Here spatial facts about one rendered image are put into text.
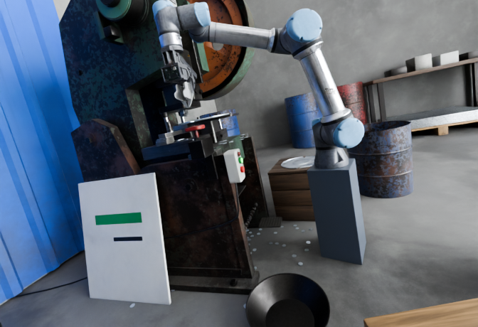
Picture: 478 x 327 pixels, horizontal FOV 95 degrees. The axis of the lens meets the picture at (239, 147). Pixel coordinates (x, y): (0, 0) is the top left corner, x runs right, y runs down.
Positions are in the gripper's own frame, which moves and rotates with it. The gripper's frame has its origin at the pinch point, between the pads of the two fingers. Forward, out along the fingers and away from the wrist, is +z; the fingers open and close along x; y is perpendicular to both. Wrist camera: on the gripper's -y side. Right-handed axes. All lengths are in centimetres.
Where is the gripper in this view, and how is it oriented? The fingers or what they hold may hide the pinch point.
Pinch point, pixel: (188, 104)
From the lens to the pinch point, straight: 88.2
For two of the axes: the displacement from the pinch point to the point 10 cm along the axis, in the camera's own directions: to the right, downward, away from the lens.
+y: -2.9, 2.0, -9.4
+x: 9.4, -1.5, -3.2
